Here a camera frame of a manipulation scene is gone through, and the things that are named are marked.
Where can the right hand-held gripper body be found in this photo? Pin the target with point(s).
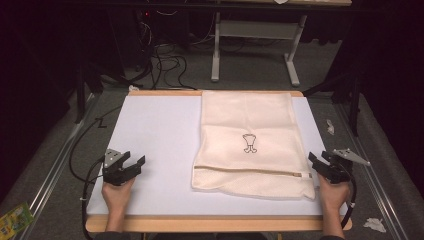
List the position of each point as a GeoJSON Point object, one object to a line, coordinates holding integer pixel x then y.
{"type": "Point", "coordinates": [340, 170]}

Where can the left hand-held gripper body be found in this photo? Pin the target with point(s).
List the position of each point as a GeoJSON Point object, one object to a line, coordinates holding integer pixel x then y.
{"type": "Point", "coordinates": [113, 173]}

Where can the cream mesh laundry bag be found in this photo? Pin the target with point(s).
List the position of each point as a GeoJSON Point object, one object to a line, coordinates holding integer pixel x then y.
{"type": "Point", "coordinates": [250, 116]}

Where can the person's left hand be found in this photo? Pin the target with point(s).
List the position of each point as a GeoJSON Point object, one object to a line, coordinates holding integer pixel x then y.
{"type": "Point", "coordinates": [117, 196]}

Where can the person's right hand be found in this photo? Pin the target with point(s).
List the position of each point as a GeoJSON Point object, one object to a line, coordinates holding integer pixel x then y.
{"type": "Point", "coordinates": [333, 196]}

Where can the small white wrapper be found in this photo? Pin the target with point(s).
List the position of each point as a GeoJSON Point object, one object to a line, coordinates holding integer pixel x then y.
{"type": "Point", "coordinates": [330, 127]}

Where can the white table mat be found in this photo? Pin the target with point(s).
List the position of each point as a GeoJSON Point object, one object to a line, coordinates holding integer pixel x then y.
{"type": "Point", "coordinates": [160, 140]}

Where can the black tripod stand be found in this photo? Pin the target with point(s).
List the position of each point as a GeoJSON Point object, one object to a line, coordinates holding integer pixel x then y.
{"type": "Point", "coordinates": [354, 100]}
{"type": "Point", "coordinates": [81, 96]}

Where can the crumpled white paper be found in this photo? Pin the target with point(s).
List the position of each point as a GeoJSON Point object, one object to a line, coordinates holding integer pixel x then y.
{"type": "Point", "coordinates": [375, 224]}

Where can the green printed packet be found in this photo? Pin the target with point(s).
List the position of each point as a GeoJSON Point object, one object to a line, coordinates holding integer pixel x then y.
{"type": "Point", "coordinates": [13, 221]}

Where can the metal floor rail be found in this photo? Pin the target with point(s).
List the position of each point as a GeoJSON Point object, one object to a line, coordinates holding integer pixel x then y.
{"type": "Point", "coordinates": [56, 166]}
{"type": "Point", "coordinates": [373, 173]}

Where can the white board with wooden frame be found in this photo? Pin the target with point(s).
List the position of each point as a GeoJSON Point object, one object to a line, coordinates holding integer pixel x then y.
{"type": "Point", "coordinates": [206, 224]}

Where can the white metal desk frame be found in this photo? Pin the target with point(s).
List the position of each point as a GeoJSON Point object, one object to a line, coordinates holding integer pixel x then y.
{"type": "Point", "coordinates": [256, 30]}

